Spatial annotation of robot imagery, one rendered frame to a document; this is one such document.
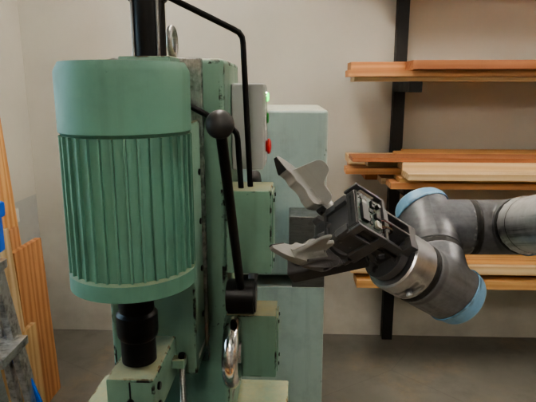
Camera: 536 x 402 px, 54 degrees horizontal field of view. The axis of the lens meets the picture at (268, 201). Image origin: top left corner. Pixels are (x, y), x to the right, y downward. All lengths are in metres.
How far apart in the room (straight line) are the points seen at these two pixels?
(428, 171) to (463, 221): 1.72
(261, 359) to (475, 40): 2.46
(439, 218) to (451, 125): 2.26
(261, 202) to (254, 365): 0.30
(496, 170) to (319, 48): 1.12
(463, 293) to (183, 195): 0.41
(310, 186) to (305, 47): 2.29
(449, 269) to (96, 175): 0.49
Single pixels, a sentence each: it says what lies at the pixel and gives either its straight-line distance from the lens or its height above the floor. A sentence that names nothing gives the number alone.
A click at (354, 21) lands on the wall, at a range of 3.00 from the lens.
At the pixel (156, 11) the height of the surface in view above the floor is 1.58.
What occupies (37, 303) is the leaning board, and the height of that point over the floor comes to 0.50.
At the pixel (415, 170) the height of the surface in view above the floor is 1.09.
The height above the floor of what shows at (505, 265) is 0.61.
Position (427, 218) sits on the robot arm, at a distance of 0.85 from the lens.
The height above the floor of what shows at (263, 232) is 1.23.
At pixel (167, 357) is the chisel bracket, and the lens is 0.87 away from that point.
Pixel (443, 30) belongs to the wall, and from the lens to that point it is 3.09.
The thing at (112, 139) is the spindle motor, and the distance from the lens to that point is 0.66.
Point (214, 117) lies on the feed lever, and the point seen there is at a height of 1.44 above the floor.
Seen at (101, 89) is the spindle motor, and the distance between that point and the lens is 0.66.
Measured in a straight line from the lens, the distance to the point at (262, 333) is 0.96.
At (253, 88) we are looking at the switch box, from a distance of 0.98.
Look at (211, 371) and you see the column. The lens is 1.04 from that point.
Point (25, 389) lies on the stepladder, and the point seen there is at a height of 0.58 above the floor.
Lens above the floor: 1.47
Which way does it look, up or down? 12 degrees down
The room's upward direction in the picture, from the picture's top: straight up
